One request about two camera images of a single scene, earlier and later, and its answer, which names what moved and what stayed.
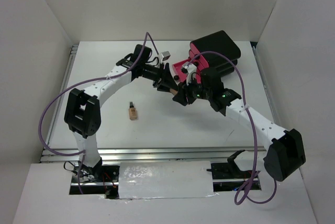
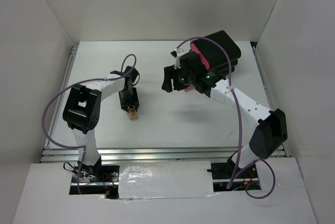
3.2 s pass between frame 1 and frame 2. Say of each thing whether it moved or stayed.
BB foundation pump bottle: stayed
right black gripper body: moved
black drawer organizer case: stayed
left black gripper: moved
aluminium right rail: stayed
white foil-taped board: stayed
